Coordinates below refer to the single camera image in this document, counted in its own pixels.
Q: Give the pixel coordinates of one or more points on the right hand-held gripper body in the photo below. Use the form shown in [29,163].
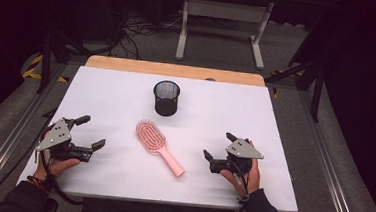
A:
[241,149]

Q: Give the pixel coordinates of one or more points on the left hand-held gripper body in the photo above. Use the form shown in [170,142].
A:
[55,137]

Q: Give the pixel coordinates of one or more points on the pink hairbrush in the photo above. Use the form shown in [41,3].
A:
[152,139]

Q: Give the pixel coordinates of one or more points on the black mesh pen holder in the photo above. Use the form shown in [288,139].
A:
[166,102]

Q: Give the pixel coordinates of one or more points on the person's left hand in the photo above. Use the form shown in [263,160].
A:
[56,167]

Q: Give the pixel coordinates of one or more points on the person's right hand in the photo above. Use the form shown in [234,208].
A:
[254,177]

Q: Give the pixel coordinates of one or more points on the yellow and black hazard tape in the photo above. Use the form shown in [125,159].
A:
[33,70]

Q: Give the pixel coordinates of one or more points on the black metal stand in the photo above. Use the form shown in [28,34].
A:
[315,91]
[47,59]

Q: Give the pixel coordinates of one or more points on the grey metal floor rail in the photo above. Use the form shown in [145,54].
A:
[13,134]
[329,162]

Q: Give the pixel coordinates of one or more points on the white metal desk frame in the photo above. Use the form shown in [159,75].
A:
[224,10]

